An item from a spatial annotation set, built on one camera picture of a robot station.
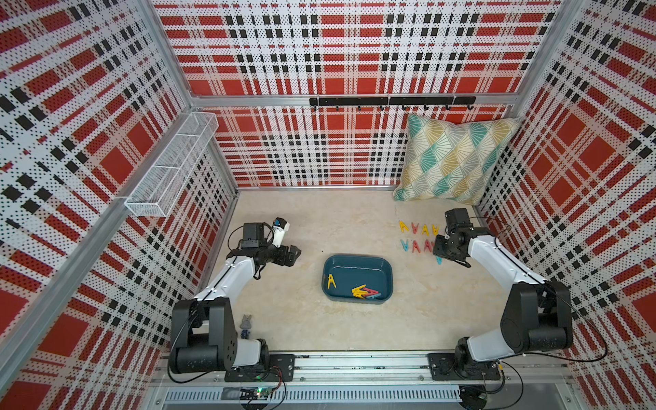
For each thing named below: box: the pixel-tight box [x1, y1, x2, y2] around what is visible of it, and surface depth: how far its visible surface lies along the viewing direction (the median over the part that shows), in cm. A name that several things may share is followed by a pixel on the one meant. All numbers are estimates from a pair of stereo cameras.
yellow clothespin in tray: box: [351, 284, 369, 300], surface depth 90 cm
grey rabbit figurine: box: [239, 314, 252, 340], surface depth 82 cm
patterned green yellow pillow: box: [392, 113, 522, 205], surface depth 95 cm
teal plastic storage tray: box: [322, 253, 394, 305], surface depth 93 cm
